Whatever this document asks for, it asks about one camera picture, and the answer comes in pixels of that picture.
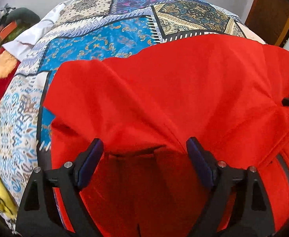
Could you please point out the brown wooden door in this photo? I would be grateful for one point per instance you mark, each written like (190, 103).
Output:
(269, 19)

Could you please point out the blue patchwork bedspread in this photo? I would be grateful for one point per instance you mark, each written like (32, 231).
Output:
(86, 30)

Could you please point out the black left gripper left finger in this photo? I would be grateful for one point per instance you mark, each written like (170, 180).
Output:
(51, 204)

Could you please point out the white shirt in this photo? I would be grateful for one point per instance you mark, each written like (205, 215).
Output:
(23, 43)

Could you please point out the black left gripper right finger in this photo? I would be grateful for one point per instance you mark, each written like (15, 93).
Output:
(238, 204)

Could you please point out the red jacket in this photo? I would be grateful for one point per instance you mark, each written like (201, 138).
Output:
(224, 90)

